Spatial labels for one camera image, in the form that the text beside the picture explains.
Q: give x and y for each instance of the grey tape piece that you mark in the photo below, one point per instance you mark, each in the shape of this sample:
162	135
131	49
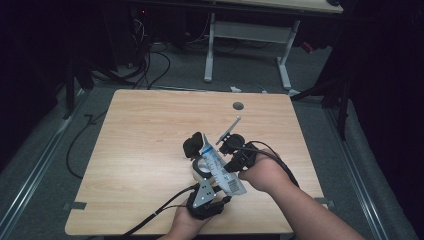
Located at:
75	205
325	202

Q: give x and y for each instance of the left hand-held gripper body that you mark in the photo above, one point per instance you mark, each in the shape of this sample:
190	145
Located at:
203	196

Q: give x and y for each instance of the small red object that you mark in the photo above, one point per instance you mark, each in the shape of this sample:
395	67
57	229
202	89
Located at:
306	46

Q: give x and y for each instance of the dark computer tower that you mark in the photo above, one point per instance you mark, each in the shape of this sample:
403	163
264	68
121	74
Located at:
138	33

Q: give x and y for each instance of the black tripod stand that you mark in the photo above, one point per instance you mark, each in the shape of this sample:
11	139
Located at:
342	113
69	96

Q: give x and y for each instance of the clear jar with black lid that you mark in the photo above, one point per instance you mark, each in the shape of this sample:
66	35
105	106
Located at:
193	145

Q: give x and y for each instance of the white frame desk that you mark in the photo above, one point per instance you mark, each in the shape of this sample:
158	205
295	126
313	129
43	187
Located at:
248	31

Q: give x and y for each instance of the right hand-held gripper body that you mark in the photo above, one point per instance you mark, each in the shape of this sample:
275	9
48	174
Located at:
243	153

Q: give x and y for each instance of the white and blue pouch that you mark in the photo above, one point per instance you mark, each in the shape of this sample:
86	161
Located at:
220	170

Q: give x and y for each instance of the person's right hand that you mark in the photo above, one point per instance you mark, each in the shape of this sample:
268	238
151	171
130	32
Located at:
266	173

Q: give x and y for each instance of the grey round table grommet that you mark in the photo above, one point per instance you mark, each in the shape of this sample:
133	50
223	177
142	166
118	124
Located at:
238	106

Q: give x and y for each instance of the aluminium floor rail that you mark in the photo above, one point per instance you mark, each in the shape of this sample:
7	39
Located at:
40	165
360	185

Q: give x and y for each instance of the person's left hand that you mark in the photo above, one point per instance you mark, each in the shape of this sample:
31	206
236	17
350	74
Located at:
186	225

